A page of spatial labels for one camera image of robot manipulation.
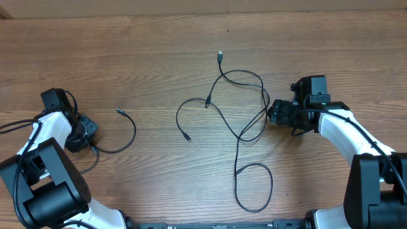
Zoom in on black USB cable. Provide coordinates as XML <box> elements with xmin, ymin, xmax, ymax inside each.
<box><xmin>79</xmin><ymin>108</ymin><xmax>137</xmax><ymax>175</ymax></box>
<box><xmin>204</xmin><ymin>50</ymin><xmax>271</xmax><ymax>142</ymax></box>
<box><xmin>176</xmin><ymin>97</ymin><xmax>274</xmax><ymax>213</ymax></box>

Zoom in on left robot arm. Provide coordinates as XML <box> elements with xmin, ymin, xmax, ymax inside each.
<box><xmin>1</xmin><ymin>88</ymin><xmax>136</xmax><ymax>228</ymax></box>

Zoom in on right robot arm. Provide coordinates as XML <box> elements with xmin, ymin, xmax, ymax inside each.
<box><xmin>267</xmin><ymin>75</ymin><xmax>406</xmax><ymax>228</ymax></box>

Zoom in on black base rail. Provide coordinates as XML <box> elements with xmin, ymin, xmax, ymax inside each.
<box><xmin>128</xmin><ymin>219</ymin><xmax>315</xmax><ymax>229</ymax></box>

